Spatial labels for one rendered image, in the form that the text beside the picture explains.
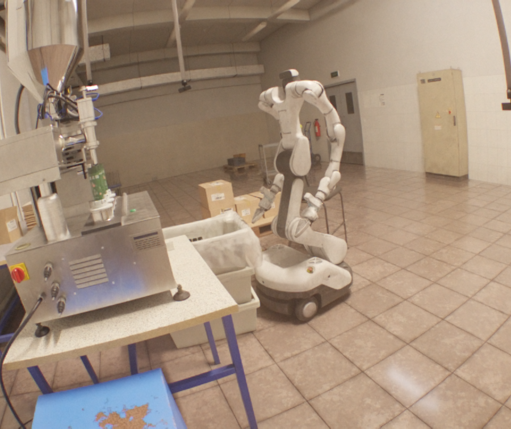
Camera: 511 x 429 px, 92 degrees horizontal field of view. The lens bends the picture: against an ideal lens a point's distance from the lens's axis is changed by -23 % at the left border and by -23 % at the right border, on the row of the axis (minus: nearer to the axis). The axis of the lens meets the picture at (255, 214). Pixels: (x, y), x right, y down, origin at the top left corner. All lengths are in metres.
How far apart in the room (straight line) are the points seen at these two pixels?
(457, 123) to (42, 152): 5.58
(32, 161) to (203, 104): 10.91
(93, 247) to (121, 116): 10.49
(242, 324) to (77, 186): 1.28
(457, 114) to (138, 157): 9.51
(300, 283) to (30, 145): 1.55
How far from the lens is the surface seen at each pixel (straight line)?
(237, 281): 1.84
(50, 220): 0.95
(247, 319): 1.99
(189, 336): 2.00
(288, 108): 1.95
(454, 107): 5.76
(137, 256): 0.93
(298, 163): 1.92
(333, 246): 2.20
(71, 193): 1.24
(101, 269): 0.94
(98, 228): 0.90
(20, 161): 0.96
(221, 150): 11.76
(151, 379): 0.96
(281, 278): 1.93
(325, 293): 2.05
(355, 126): 8.19
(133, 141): 11.27
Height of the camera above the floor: 1.22
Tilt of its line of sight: 15 degrees down
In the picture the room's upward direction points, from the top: 8 degrees counter-clockwise
